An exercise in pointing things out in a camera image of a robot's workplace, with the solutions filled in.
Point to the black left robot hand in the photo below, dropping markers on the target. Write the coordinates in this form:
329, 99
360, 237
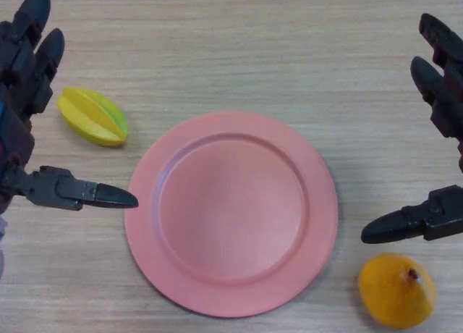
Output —
18, 94

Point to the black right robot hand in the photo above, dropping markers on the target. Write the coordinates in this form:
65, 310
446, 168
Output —
445, 105

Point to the yellow green starfruit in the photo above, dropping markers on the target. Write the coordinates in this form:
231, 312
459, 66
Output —
92, 117

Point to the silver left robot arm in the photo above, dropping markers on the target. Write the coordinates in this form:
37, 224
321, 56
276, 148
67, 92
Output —
1, 246

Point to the pink round plate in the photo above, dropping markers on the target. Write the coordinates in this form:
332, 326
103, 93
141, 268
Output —
231, 213

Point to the orange pear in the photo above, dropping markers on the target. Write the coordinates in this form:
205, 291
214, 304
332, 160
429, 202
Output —
394, 293

